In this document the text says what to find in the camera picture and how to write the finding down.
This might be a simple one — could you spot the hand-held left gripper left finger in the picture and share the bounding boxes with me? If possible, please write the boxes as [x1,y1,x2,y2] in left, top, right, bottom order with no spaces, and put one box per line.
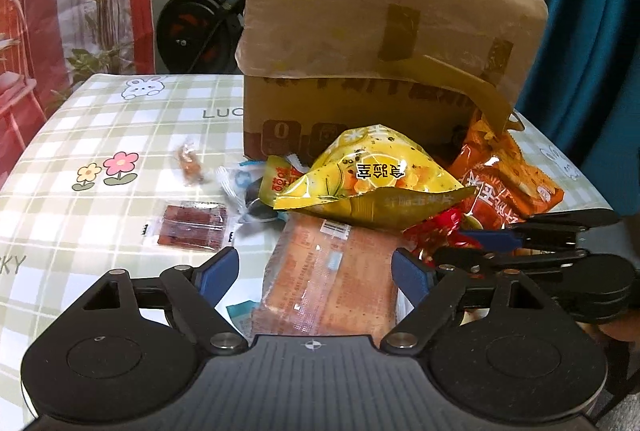
[75,247,249,356]

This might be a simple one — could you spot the yellow chips bag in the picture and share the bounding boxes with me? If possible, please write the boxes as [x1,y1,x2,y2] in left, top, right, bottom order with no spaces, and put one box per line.
[272,125,478,232]

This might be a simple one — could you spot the small yellow red packet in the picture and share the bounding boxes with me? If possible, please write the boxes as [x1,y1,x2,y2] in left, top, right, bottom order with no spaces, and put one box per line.
[262,154,306,206]

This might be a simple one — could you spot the large cardboard box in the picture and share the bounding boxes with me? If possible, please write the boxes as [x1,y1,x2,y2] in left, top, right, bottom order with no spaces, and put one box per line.
[235,0,550,162]

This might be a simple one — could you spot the red white printed cloth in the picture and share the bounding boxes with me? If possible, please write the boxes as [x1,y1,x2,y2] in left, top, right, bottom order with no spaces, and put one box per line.
[0,0,156,152]

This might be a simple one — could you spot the person's right hand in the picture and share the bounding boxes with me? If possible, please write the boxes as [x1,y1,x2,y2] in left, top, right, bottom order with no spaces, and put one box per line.
[597,318,640,344]

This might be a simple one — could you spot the clear packet of red slices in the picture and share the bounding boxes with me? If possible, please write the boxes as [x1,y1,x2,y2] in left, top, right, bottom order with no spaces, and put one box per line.
[142,201,233,252]

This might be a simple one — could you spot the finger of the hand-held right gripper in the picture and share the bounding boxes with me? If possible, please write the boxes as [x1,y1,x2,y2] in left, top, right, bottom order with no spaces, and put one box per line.
[457,209,621,253]
[432,247,591,273]

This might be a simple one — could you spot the clear orange bread package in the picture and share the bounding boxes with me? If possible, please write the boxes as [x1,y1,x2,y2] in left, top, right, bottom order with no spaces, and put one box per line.
[250,213,401,342]

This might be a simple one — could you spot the checked green tablecloth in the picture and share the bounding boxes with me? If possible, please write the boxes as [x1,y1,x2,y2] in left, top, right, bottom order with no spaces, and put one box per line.
[0,73,621,431]

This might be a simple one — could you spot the red snack packet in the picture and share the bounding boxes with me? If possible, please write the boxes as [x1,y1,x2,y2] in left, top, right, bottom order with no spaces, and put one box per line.
[402,206,481,262]

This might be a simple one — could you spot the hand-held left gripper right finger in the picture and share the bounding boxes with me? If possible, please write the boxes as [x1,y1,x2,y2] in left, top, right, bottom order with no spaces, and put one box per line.
[381,248,551,355]

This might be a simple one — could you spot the small brown wrapped candy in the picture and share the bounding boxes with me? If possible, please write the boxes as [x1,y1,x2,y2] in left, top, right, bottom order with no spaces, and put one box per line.
[172,138,206,186]

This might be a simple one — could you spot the white blue candy packet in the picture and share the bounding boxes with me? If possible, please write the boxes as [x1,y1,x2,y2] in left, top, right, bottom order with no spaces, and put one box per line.
[216,161,266,206]

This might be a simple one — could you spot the dark snack in clear wrapper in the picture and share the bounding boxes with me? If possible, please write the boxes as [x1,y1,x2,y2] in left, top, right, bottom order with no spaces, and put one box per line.
[236,181,282,224]

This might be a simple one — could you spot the orange snack bag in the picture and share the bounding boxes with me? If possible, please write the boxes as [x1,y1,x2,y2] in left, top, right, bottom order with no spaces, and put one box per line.
[447,113,566,232]

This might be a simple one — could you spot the teal curtain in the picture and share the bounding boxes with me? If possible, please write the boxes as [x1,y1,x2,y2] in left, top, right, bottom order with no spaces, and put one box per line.
[515,0,640,222]

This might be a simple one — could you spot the teal snack packet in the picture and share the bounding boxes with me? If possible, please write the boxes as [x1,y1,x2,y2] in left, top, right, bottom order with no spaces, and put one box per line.
[226,300,263,337]

